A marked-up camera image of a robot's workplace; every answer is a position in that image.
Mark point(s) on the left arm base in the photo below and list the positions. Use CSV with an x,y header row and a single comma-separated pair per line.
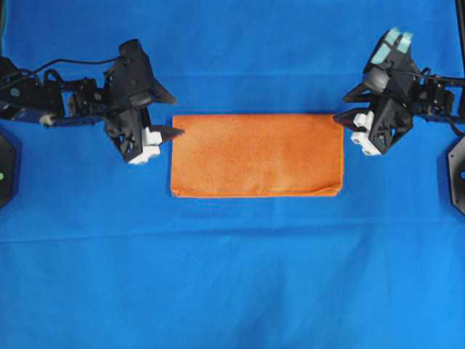
x,y
11,152

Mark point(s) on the orange towel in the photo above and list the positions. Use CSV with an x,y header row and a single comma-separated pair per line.
x,y
257,155

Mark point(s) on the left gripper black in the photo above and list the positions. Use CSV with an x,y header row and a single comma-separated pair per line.
x,y
131,90

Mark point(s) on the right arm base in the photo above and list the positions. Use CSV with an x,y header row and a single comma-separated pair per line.
x,y
455,162

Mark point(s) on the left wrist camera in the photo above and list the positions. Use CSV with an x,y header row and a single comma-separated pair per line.
x,y
132,53

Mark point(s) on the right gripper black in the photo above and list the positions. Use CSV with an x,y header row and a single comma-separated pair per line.
x,y
386,119

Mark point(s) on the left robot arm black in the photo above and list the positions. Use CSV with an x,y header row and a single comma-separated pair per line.
x,y
50,100

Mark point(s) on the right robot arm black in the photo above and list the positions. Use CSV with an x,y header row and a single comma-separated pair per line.
x,y
432,101

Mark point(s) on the blue table cloth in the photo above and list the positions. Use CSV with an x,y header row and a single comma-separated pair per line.
x,y
96,253

